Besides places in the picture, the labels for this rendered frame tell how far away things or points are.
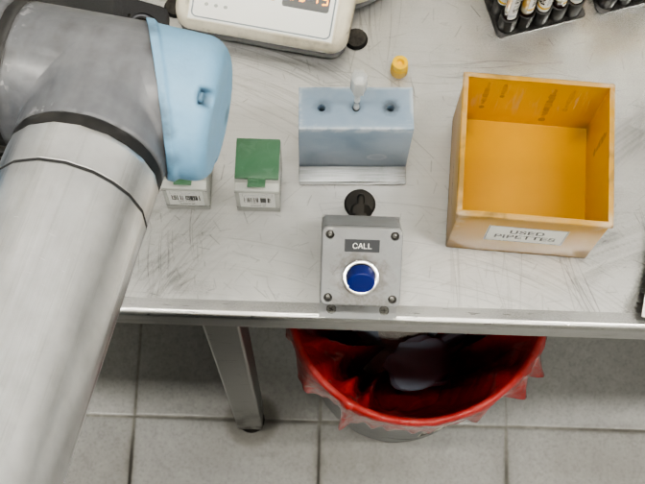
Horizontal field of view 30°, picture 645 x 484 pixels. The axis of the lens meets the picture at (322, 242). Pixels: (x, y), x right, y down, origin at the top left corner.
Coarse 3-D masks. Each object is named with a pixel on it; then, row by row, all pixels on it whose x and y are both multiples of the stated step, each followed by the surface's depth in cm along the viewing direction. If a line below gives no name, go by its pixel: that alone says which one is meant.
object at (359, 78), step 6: (354, 72) 99; (360, 72) 99; (366, 72) 99; (354, 78) 99; (360, 78) 98; (366, 78) 99; (354, 84) 99; (360, 84) 99; (366, 84) 99; (354, 90) 100; (360, 90) 100
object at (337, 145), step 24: (312, 96) 105; (336, 96) 105; (384, 96) 105; (408, 96) 105; (312, 120) 104; (336, 120) 104; (360, 120) 104; (384, 120) 104; (408, 120) 104; (312, 144) 107; (336, 144) 107; (360, 144) 107; (384, 144) 107; (408, 144) 107; (312, 168) 113; (336, 168) 113; (360, 168) 113; (384, 168) 113
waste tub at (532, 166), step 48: (480, 96) 109; (528, 96) 109; (576, 96) 108; (480, 144) 114; (528, 144) 114; (576, 144) 114; (480, 192) 112; (528, 192) 112; (576, 192) 112; (480, 240) 109; (528, 240) 107; (576, 240) 106
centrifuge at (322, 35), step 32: (192, 0) 114; (224, 0) 114; (256, 0) 114; (288, 0) 114; (320, 0) 113; (352, 0) 113; (224, 32) 115; (256, 32) 114; (288, 32) 114; (320, 32) 114; (352, 32) 117
